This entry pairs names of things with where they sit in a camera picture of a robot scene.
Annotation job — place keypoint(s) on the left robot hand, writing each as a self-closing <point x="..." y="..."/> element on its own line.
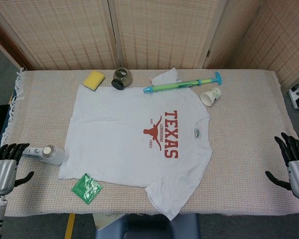
<point x="2" y="174"/>

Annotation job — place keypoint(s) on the white handheld steam iron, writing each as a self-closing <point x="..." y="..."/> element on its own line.
<point x="53" y="155"/>

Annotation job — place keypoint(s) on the white Texas print T-shirt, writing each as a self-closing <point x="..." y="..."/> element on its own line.
<point x="109" y="129"/>

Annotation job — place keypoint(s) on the beige woven tablecloth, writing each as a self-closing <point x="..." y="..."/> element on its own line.
<point x="244" y="149"/>

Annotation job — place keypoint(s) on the white power strip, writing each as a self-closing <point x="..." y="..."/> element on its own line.
<point x="297" y="98"/>

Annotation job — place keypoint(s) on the green tea packet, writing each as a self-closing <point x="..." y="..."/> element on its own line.
<point x="87" y="188"/>

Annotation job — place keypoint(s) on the white paper cup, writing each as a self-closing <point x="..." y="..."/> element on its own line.
<point x="209" y="97"/>

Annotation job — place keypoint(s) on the yellow sponge green base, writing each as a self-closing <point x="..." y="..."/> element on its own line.
<point x="93" y="79"/>

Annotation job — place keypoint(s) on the green blue water pump toy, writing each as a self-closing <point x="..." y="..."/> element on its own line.
<point x="179" y="84"/>

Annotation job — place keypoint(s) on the glass jar black lid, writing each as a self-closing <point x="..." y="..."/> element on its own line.
<point x="123" y="76"/>

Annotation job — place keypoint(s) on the woven folding screen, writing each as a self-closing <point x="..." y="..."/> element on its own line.
<point x="159" y="32"/>

